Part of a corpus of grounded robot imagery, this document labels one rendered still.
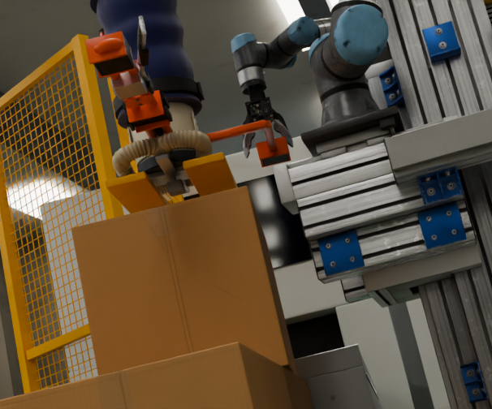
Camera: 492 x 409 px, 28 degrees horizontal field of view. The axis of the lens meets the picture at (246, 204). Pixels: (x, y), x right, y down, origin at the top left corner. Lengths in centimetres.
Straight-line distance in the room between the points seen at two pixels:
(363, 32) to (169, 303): 72
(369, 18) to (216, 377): 100
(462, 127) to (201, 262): 62
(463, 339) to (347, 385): 46
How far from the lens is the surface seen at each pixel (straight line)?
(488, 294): 233
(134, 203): 251
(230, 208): 214
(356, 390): 271
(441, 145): 207
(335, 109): 225
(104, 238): 217
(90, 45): 193
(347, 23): 217
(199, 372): 148
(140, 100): 216
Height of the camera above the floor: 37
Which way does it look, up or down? 14 degrees up
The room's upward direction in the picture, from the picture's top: 13 degrees counter-clockwise
